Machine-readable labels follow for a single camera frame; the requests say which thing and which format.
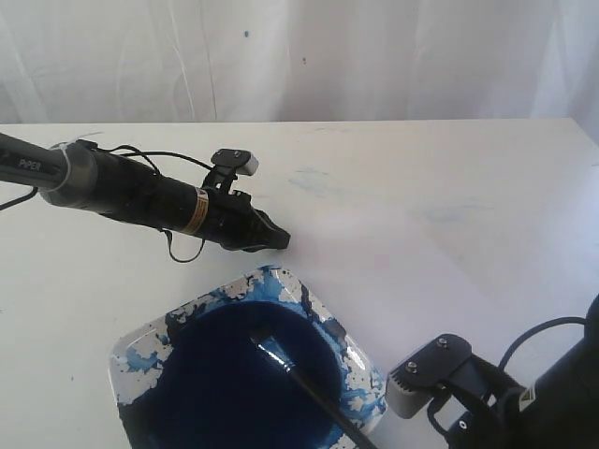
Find black paintbrush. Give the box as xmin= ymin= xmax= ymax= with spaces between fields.
xmin=250 ymin=329 xmax=375 ymax=449

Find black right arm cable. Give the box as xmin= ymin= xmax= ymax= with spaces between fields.
xmin=496 ymin=316 xmax=587 ymax=375

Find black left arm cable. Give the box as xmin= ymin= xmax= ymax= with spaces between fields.
xmin=0 ymin=142 xmax=214 ymax=263

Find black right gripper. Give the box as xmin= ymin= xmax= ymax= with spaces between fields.
xmin=428 ymin=355 xmax=524 ymax=448

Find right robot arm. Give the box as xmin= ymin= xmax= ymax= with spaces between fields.
xmin=427 ymin=299 xmax=598 ymax=448

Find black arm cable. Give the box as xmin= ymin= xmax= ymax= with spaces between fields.
xmin=496 ymin=316 xmax=587 ymax=375
xmin=0 ymin=142 xmax=214 ymax=263

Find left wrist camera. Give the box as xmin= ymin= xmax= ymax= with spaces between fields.
xmin=211 ymin=149 xmax=259 ymax=176

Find white square paint dish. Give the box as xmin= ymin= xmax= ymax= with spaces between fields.
xmin=110 ymin=266 xmax=387 ymax=448

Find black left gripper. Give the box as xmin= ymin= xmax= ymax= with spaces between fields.
xmin=198 ymin=188 xmax=291 ymax=252

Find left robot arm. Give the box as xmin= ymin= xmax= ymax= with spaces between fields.
xmin=1 ymin=135 xmax=290 ymax=253

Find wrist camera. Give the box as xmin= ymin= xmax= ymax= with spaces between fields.
xmin=385 ymin=334 xmax=473 ymax=419
xmin=211 ymin=149 xmax=259 ymax=176

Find white paper sheet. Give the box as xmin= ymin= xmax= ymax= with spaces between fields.
xmin=261 ymin=196 xmax=599 ymax=417

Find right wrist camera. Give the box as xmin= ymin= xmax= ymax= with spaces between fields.
xmin=385 ymin=334 xmax=473 ymax=419

